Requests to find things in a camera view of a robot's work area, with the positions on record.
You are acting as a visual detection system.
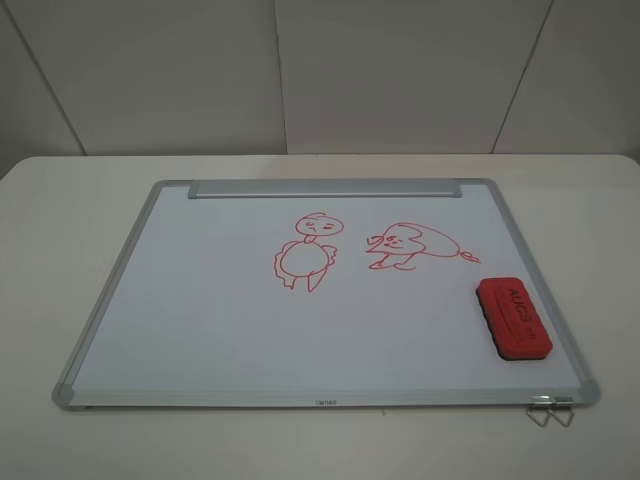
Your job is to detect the metal hanging clip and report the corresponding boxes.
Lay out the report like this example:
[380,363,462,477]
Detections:
[548,396,575,428]
[525,395,554,428]

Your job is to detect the red whiteboard eraser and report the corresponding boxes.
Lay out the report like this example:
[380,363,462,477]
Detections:
[476,277,553,361]

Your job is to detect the right metal hanging clip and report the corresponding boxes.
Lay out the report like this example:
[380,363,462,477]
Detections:
[548,396,575,428]

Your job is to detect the grey marker tray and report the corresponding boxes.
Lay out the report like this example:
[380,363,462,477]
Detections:
[188,179,462,200]

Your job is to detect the left metal hanging clip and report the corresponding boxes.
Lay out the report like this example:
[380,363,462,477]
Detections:
[525,395,554,428]

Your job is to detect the white whiteboard with aluminium frame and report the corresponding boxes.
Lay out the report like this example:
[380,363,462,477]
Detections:
[52,179,600,409]

